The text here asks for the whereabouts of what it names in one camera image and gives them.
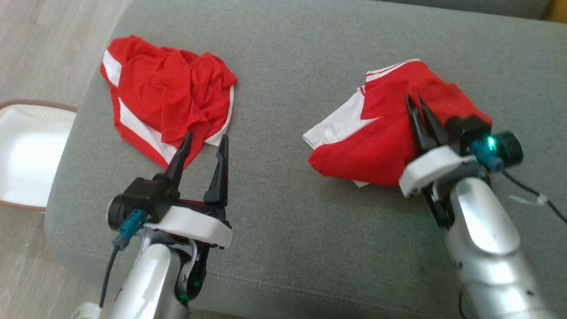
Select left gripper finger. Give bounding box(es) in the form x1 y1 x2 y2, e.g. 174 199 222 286
165 131 194 199
204 134 229 208

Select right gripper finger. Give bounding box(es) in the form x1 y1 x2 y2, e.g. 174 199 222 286
405 94 437 152
419 97 450 147

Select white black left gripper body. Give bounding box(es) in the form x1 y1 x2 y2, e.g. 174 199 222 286
146 198 233 249

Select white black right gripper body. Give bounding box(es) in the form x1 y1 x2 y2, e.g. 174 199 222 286
399 145 477 198

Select red jersey with white sleeves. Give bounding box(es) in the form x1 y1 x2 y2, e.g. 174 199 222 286
303 59 493 187

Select red shorts with white trim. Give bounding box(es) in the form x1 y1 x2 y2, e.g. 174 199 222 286
100 35 238 170

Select grey sofa seat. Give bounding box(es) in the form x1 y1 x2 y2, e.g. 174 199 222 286
44 0 567 319

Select white laundry basket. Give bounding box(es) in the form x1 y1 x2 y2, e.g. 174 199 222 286
0 100 78 212

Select yellow sofa backrest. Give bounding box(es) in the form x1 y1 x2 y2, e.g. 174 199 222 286
544 0 567 23

